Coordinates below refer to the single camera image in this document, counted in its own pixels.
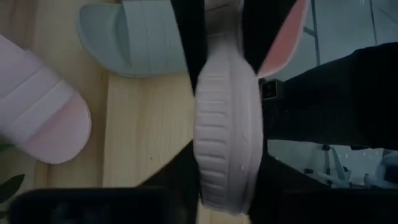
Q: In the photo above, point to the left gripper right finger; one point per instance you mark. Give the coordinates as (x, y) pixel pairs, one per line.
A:
(276, 183)

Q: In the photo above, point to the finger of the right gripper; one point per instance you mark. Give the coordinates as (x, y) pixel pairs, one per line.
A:
(192, 40)
(261, 31)

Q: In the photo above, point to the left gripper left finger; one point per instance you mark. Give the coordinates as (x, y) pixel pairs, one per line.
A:
(183, 174)

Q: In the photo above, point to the gray rubber slide sandal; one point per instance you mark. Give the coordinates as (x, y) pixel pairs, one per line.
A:
(136, 40)

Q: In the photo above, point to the pink rubber slide sandal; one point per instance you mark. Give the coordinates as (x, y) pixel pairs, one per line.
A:
(40, 115)
(230, 124)

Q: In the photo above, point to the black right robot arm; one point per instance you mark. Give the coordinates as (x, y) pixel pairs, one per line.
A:
(335, 102)

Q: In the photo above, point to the gray chair base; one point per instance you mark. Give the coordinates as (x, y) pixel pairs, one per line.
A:
(329, 177)

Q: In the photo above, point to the green artificial plant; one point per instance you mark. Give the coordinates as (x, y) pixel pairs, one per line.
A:
(11, 186)

